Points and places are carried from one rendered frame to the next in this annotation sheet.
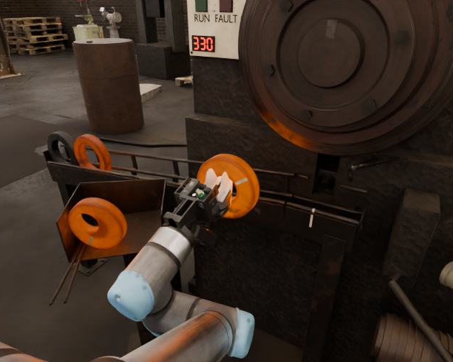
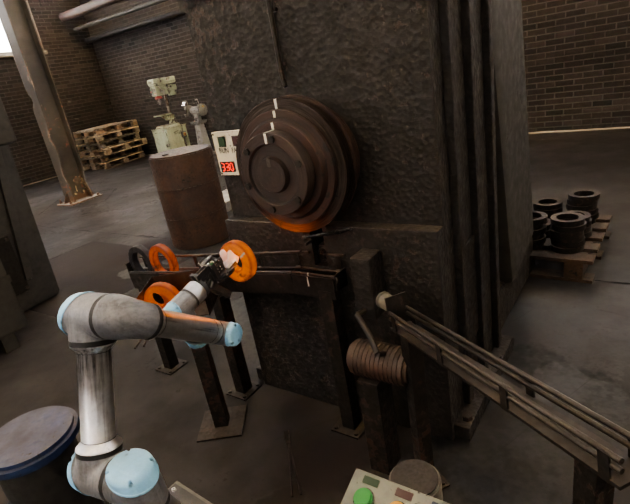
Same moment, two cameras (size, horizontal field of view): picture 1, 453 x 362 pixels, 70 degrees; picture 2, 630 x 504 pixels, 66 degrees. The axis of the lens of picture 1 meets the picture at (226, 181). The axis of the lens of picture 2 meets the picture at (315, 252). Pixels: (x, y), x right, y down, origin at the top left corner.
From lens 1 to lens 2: 1.08 m
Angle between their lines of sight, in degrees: 11
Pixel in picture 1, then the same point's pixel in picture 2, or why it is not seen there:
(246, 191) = (246, 261)
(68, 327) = (154, 411)
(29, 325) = (122, 412)
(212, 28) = (231, 156)
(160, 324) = not seen: hidden behind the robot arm
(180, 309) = not seen: hidden behind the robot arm
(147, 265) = (179, 298)
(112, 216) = (171, 292)
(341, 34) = (273, 165)
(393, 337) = (354, 349)
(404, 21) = (297, 156)
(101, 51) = (177, 163)
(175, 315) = not seen: hidden behind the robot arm
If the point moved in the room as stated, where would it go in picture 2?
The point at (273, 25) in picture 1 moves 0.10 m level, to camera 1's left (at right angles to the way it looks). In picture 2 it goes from (244, 162) to (216, 166)
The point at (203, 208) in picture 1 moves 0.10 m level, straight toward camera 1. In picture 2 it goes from (212, 270) to (206, 283)
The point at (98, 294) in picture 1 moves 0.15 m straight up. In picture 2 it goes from (179, 387) to (171, 363)
